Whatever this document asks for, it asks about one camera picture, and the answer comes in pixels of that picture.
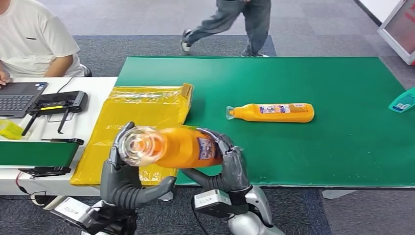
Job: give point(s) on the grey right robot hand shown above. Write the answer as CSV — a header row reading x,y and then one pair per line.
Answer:
x,y
235,168

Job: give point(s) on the person's hand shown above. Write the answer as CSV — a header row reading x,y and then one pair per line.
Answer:
x,y
3,79

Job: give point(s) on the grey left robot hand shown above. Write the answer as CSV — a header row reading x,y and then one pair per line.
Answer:
x,y
120,176

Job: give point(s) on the orange detergent bottle clear cap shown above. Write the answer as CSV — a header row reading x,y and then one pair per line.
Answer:
x,y
181,147
275,113

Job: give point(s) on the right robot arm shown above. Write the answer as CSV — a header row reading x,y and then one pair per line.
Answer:
x,y
256,207

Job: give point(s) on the person's forearm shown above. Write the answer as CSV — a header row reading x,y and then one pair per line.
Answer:
x,y
60,66

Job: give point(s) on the teal plastic bottle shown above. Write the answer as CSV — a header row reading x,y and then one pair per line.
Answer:
x,y
403,102

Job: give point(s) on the dark grey laptop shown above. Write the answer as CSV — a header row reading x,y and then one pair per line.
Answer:
x,y
16,99

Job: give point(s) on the yellow-green plastic packet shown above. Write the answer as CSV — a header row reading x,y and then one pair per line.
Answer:
x,y
9,129

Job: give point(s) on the white table foot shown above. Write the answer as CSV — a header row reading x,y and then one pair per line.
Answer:
x,y
337,194
167,196

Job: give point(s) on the person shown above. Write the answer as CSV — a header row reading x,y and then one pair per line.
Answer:
x,y
32,35
253,22

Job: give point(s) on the black remote controller with antennas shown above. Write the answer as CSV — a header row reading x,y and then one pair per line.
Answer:
x,y
61,100

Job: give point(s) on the yellow plastic wrapped package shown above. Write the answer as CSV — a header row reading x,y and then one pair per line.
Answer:
x,y
142,107

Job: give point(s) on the green table mat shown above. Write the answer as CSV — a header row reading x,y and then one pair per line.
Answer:
x,y
308,155

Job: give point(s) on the small green belt conveyor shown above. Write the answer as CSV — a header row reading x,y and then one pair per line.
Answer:
x,y
35,154

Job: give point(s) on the black chair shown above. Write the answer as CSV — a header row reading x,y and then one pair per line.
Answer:
x,y
87,70

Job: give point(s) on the white framed red sign board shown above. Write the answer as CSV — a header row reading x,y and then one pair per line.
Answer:
x,y
402,29

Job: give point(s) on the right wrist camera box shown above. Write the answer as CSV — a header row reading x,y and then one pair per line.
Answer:
x,y
212,201

